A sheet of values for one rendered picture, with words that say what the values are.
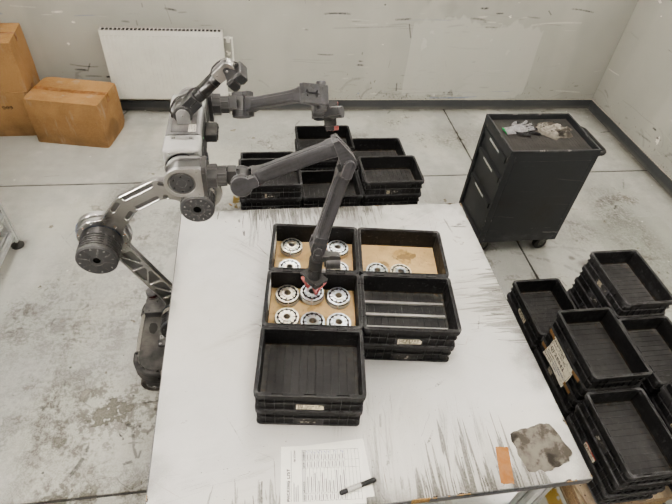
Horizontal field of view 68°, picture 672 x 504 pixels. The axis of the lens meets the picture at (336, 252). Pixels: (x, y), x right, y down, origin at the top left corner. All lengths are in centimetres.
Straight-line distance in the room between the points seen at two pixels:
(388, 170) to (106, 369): 218
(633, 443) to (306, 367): 159
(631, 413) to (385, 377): 129
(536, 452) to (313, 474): 85
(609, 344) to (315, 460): 167
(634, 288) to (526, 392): 125
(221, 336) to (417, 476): 98
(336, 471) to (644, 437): 153
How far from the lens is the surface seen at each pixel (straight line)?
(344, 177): 178
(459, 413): 215
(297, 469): 196
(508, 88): 568
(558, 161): 347
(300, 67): 499
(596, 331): 297
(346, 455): 199
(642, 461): 279
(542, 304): 327
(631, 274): 341
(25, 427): 311
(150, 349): 285
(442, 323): 221
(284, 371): 199
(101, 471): 286
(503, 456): 213
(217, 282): 245
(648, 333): 329
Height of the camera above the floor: 252
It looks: 45 degrees down
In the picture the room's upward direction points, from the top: 6 degrees clockwise
